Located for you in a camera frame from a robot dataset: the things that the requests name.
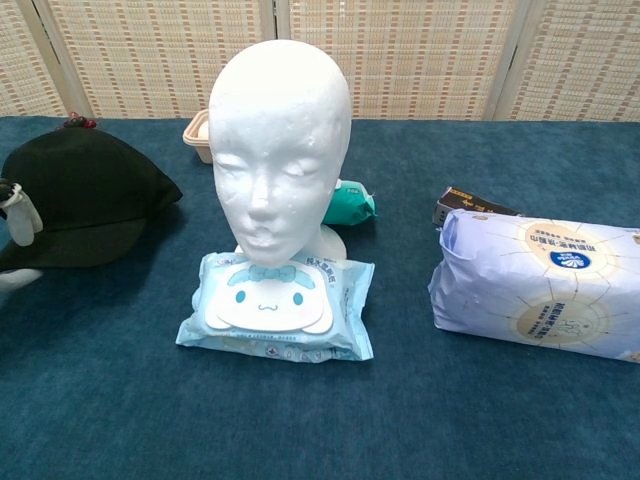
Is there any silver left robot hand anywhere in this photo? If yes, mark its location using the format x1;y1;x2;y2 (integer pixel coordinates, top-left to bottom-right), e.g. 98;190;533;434
0;177;44;306

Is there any black baseball cap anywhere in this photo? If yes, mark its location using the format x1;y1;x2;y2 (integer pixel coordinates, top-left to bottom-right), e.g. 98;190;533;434
0;127;184;274

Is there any white foam mannequin head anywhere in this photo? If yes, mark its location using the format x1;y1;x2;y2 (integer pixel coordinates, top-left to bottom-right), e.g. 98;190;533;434
208;33;351;266

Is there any dark red grape bunch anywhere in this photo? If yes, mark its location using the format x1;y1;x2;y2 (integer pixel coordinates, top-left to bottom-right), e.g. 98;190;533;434
62;112;99;132

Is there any beige plastic tray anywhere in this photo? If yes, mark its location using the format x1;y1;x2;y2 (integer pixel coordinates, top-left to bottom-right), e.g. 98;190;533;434
182;110;214;166

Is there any light blue cartoon wipes pack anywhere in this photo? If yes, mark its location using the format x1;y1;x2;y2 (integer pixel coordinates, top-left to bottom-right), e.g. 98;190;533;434
174;249;376;362

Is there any blue felt table cover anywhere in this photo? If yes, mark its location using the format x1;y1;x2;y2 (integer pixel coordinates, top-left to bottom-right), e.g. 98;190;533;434
0;115;640;480

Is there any green wet wipes pack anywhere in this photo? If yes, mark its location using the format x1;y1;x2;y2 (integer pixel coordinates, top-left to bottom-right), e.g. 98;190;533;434
322;178;380;227

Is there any bamboo folding screen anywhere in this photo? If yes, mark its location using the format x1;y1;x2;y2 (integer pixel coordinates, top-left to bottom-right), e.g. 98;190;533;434
0;0;640;121

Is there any black box with gold print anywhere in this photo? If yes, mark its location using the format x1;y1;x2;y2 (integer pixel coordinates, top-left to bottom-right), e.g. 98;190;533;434
432;185;524;227

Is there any lavender white tissue pack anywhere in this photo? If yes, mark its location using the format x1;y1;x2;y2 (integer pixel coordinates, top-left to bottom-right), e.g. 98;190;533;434
428;208;640;364

